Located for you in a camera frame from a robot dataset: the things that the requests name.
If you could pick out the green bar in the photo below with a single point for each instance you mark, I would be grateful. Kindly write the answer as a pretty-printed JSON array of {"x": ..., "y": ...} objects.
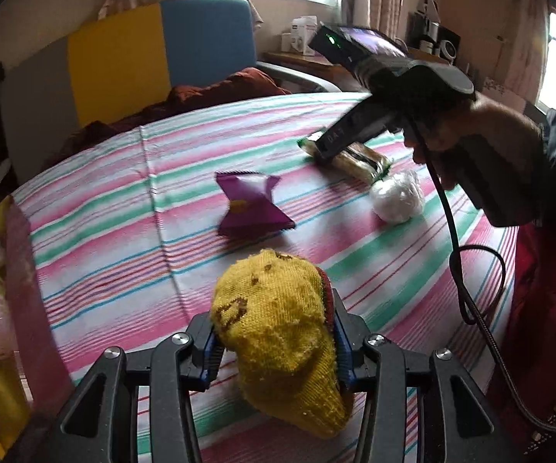
[{"x": 367, "y": 163}]

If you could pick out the black studded cloth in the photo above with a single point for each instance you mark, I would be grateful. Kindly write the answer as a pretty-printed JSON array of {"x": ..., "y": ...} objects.
[{"x": 550, "y": 419}]

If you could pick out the purple snack packet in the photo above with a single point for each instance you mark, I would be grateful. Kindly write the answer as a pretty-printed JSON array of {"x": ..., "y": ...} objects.
[{"x": 254, "y": 212}]

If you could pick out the black desk appliance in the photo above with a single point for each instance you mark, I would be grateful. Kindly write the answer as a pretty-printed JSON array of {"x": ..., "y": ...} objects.
[{"x": 432, "y": 29}]

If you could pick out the white crumpled plastic ball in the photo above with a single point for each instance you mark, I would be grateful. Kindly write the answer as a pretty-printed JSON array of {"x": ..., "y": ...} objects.
[{"x": 396, "y": 197}]

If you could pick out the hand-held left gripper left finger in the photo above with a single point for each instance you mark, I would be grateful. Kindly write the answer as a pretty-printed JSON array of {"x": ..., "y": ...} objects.
[{"x": 205, "y": 352}]

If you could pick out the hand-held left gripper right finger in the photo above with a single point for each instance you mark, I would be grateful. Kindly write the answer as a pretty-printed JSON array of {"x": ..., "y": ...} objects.
[{"x": 344, "y": 352}]

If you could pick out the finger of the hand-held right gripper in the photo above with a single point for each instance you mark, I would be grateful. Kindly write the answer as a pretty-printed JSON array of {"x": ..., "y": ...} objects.
[{"x": 328, "y": 149}]

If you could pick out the person's right hand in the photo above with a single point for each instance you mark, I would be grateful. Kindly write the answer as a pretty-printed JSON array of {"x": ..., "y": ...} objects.
[{"x": 480, "y": 128}]

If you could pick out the striped tablecloth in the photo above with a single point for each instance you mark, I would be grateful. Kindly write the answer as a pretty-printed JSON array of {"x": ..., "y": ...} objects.
[{"x": 162, "y": 154}]

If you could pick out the grey yellow blue chair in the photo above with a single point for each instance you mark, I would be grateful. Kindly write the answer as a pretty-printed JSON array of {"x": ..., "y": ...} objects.
[{"x": 201, "y": 43}]

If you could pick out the yellow storage box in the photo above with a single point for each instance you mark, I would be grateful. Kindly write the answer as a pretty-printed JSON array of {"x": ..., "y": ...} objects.
[{"x": 32, "y": 299}]

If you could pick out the yellow knitted cloth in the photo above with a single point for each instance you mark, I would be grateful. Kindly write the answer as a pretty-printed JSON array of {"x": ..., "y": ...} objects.
[{"x": 278, "y": 337}]

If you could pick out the wooden desk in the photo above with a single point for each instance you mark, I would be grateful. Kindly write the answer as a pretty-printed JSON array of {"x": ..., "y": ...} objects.
[{"x": 307, "y": 61}]

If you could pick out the white cartons on desk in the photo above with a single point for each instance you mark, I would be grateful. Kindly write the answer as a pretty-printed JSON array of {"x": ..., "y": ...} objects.
[{"x": 302, "y": 33}]

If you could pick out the dark red jacket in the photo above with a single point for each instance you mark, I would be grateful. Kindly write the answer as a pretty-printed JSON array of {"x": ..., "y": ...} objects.
[{"x": 239, "y": 87}]

